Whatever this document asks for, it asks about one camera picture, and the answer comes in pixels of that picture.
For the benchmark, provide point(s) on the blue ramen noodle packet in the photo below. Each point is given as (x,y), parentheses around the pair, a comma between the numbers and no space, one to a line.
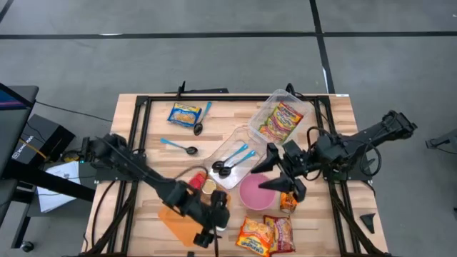
(184,115)

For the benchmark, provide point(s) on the black bracket behind table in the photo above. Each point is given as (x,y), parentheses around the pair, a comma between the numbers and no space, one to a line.
(207,91)

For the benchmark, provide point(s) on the yellow orange ramen noodle packet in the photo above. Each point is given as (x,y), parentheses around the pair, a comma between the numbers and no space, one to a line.
(254,237)

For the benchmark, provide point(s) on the green-edged ramen noodle packet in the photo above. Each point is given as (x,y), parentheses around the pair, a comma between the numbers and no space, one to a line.
(275,126)

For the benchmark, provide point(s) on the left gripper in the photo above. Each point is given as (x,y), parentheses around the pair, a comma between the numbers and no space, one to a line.
(216,210)

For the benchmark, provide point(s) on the red orange ramen noodle packet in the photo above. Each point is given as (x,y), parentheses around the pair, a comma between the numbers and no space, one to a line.
(292,110)

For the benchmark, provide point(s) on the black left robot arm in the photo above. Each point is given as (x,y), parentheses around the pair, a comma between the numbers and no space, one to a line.
(150,176)

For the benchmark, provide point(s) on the red-lid spice jar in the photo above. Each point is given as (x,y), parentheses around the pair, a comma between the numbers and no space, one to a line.
(197,181)

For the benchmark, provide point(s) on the clear rectangular plastic container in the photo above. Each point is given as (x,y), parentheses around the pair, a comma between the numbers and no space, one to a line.
(246,171)
(266,103)

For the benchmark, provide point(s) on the black floor stand foot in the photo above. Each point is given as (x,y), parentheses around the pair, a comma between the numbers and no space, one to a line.
(442,141)

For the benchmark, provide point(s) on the dark red ramen noodle packet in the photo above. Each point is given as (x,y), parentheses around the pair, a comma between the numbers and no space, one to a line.
(283,232)

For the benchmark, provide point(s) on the black monitor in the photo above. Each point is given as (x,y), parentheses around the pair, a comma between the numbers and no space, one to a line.
(14,121)

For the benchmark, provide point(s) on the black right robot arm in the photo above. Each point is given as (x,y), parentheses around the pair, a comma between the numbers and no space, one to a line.
(375,133)

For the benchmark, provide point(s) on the black box with white logo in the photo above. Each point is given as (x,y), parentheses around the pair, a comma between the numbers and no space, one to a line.
(39,135)

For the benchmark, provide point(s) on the black caster wheel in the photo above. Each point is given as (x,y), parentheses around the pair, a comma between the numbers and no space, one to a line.
(26,246)

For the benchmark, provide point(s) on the orange plastic tray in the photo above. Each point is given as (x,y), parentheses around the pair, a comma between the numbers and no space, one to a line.
(178,228)

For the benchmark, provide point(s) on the small orange snack packet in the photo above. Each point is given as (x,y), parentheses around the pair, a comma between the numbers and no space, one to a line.
(287,205)

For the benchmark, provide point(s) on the black triangular bracket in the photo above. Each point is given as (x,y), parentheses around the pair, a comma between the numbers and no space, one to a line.
(368,221)

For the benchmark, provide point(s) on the black stand base beam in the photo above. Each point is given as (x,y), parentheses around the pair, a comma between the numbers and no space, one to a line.
(53,185)

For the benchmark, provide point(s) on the white paper sheet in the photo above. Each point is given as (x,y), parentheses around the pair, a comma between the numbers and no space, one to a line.
(57,200)

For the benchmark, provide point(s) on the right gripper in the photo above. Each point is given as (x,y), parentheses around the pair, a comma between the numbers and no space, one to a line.
(298,160)

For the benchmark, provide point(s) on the black aluminium rig frame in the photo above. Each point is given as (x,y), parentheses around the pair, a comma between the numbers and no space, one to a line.
(232,98)

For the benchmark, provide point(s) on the pink bowl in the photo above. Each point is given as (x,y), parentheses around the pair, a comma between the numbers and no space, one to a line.
(253,196)

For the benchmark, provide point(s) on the white tape label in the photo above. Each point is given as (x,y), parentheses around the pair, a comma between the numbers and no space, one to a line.
(342,95)

